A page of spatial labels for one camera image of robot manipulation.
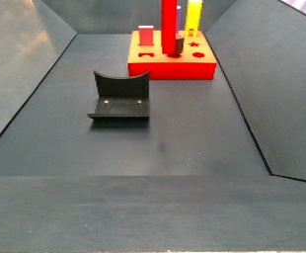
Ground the red wooden shape board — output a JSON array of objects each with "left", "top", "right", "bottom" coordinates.
[{"left": 128, "top": 31, "right": 218, "bottom": 80}]

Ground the black curved holder stand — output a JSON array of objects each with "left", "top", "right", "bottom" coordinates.
[{"left": 87, "top": 71, "right": 151, "bottom": 120}]

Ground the dark brown cylinder peg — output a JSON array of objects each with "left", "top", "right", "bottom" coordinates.
[{"left": 174, "top": 34, "right": 184, "bottom": 55}]

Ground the short red rectangular block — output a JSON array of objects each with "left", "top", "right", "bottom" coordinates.
[{"left": 139, "top": 26, "right": 154, "bottom": 45}]

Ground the purple cylinder peg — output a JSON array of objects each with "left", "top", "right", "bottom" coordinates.
[{"left": 175, "top": 5, "right": 182, "bottom": 33}]

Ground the tall yellow block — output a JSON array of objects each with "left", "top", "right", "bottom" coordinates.
[{"left": 184, "top": 0, "right": 203, "bottom": 37}]

